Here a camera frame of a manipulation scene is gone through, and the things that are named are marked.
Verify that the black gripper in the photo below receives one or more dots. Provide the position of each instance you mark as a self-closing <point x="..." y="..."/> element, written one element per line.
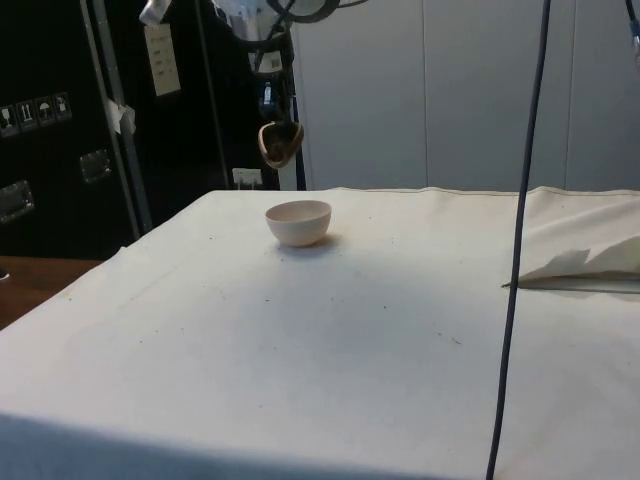
<point x="272" y="85"/>

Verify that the coffee beans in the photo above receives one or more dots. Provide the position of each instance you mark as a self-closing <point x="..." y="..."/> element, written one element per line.
<point x="276" y="142"/>

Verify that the black cabinet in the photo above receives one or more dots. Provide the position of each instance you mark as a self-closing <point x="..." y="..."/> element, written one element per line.
<point x="55" y="60"/>

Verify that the pale lockers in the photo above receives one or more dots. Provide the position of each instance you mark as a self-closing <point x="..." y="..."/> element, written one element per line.
<point x="475" y="90"/>

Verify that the brown cup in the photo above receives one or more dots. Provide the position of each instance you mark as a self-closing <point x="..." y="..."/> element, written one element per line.
<point x="295" y="146"/>

